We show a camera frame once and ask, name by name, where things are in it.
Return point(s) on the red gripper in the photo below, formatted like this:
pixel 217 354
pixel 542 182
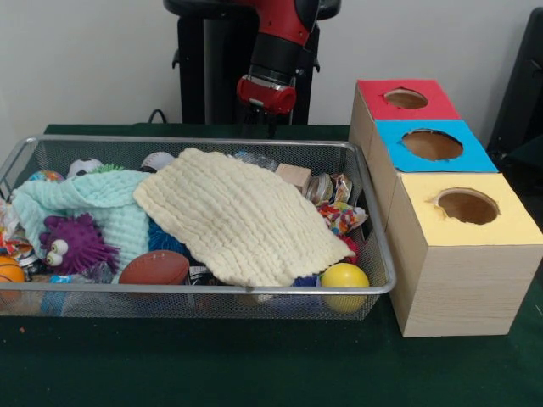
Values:
pixel 266 95

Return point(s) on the clear plastic packet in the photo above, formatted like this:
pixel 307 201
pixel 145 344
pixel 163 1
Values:
pixel 256 160

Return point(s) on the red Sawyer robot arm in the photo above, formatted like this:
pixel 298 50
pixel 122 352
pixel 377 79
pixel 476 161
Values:
pixel 282 38

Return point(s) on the clear mesh bin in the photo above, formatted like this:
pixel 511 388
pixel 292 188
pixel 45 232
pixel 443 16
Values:
pixel 102 302

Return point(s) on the small wooden block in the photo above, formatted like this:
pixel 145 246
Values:
pixel 293 175

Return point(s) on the cream yellow cloth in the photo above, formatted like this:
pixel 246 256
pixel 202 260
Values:
pixel 242 216

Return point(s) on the white ball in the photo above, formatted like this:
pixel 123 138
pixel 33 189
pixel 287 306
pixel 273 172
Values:
pixel 158 161

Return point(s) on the colourful crinkly packet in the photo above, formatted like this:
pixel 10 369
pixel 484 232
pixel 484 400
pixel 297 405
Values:
pixel 339 217

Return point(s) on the yellow ball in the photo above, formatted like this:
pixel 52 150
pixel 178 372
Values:
pixel 344 276

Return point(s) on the mint green cloth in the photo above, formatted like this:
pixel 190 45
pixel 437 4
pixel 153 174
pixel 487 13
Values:
pixel 102 199

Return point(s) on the brown toy football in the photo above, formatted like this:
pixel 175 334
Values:
pixel 154 268

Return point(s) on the small soccer ball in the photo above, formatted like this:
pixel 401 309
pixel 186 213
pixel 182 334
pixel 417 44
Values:
pixel 83 167

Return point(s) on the purple spiky toy with eyes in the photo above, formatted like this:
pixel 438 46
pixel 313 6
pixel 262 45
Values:
pixel 78 242

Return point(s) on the dark green table cloth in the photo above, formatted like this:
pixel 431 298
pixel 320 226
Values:
pixel 254 365

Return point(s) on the black chair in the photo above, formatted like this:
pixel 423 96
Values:
pixel 522 93

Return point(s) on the orange toy basketball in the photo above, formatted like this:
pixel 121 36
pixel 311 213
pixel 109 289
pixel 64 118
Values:
pixel 8 271

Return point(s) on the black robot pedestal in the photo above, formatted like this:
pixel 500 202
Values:
pixel 212 76

